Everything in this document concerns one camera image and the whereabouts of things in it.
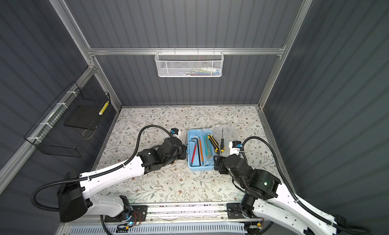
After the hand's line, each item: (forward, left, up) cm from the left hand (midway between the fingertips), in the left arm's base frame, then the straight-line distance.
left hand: (187, 148), depth 78 cm
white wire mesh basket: (+65, 0, +11) cm, 66 cm away
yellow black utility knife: (+7, -16, -8) cm, 19 cm away
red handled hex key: (+7, -4, -17) cm, 18 cm away
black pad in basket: (+16, +53, +10) cm, 56 cm away
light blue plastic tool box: (-1, -5, -18) cm, 18 cm away
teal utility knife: (+5, -12, -9) cm, 16 cm away
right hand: (-9, -16, +3) cm, 18 cm away
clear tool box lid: (+18, -29, -15) cm, 37 cm away
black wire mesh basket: (+9, +57, +11) cm, 59 cm away
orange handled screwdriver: (+3, -20, -5) cm, 20 cm away
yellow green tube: (+22, +45, +10) cm, 51 cm away
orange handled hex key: (+2, -8, -17) cm, 19 cm away
